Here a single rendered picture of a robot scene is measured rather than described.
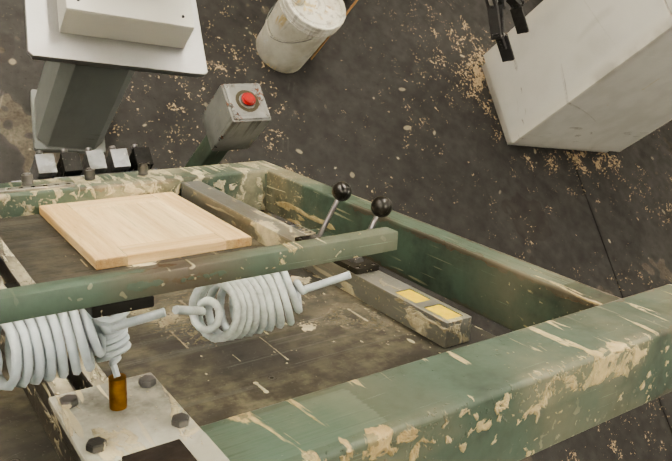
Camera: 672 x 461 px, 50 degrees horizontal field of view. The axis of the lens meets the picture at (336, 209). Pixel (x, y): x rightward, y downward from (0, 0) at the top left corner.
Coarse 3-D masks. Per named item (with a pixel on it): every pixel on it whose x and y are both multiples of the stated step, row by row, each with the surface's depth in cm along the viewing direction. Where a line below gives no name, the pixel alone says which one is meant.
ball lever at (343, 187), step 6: (336, 186) 135; (342, 186) 135; (348, 186) 135; (336, 192) 135; (342, 192) 134; (348, 192) 135; (336, 198) 135; (342, 198) 135; (348, 198) 136; (336, 204) 136; (330, 210) 136; (330, 216) 136; (324, 222) 136; (324, 228) 135; (312, 234) 136; (318, 234) 135
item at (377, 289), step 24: (192, 192) 174; (216, 192) 171; (216, 216) 165; (240, 216) 155; (264, 216) 154; (264, 240) 147; (288, 240) 139; (336, 264) 127; (360, 288) 122; (384, 288) 117; (408, 288) 117; (384, 312) 117; (408, 312) 112; (432, 312) 108; (456, 312) 109; (432, 336) 108; (456, 336) 107
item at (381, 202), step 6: (378, 198) 126; (384, 198) 126; (372, 204) 126; (378, 204) 125; (384, 204) 125; (390, 204) 126; (372, 210) 126; (378, 210) 125; (384, 210) 125; (390, 210) 126; (378, 216) 126; (384, 216) 126; (372, 222) 126; (372, 228) 126; (354, 258) 125; (360, 258) 125
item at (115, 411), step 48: (0, 240) 121; (0, 288) 101; (0, 336) 98; (48, 384) 77; (96, 384) 77; (144, 384) 70; (48, 432) 79; (96, 432) 62; (144, 432) 63; (192, 432) 63
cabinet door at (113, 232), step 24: (168, 192) 177; (48, 216) 155; (72, 216) 154; (96, 216) 156; (120, 216) 157; (144, 216) 158; (168, 216) 159; (192, 216) 158; (72, 240) 141; (96, 240) 140; (120, 240) 141; (144, 240) 142; (168, 240) 142; (192, 240) 142; (216, 240) 143; (240, 240) 145; (96, 264) 129; (120, 264) 132
